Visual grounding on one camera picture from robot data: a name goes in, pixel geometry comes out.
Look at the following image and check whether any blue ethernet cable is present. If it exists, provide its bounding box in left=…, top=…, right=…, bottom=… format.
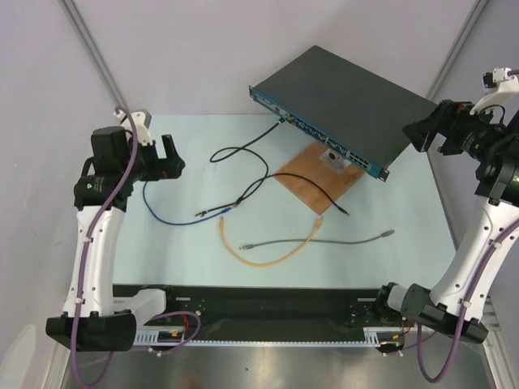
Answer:
left=142, top=180, right=233, bottom=226

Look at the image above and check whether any grey ethernet cable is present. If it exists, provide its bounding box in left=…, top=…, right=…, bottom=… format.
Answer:
left=240, top=229, right=396, bottom=251

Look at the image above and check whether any yellow ethernet cable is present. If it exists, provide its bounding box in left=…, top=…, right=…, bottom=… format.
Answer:
left=218, top=216, right=326, bottom=268

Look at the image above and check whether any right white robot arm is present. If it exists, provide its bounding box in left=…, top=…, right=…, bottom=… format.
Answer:
left=373, top=100, right=518, bottom=344

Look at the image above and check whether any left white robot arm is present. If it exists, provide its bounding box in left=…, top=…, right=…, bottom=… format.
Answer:
left=45, top=126, right=185, bottom=353

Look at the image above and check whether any wooden board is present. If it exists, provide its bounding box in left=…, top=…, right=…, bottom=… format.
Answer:
left=274, top=142, right=365, bottom=215

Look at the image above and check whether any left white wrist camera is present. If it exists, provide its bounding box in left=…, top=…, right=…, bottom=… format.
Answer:
left=114, top=110, right=153, bottom=146

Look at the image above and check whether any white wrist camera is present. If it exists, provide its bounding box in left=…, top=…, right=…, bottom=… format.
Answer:
left=114, top=110, right=153, bottom=146
left=470, top=67, right=519, bottom=115

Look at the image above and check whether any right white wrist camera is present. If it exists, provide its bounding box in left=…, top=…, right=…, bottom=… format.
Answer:
left=470, top=67, right=519, bottom=115

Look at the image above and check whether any dark network switch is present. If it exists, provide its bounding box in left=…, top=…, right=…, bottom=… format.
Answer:
left=249, top=45, right=435, bottom=181

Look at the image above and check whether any long black ethernet cable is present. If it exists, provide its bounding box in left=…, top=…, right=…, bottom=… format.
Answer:
left=195, top=118, right=285, bottom=220

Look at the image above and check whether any short black ethernet cable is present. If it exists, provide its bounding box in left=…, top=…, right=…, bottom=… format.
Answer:
left=234, top=173, right=350, bottom=216

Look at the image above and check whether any right aluminium frame post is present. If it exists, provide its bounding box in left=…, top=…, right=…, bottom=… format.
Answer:
left=426, top=0, right=491, bottom=100

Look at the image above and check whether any aluminium frame post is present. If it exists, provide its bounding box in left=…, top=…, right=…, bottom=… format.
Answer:
left=58, top=0, right=128, bottom=108
left=426, top=0, right=491, bottom=100

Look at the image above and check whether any left aluminium frame post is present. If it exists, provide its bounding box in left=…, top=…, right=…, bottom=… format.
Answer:
left=58, top=0, right=128, bottom=108

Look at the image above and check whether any white slotted cable duct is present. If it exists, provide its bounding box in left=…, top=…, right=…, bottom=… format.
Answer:
left=133, top=326, right=406, bottom=348

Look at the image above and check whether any aluminium frame rail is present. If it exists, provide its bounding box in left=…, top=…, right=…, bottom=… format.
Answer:
left=482, top=297, right=518, bottom=389

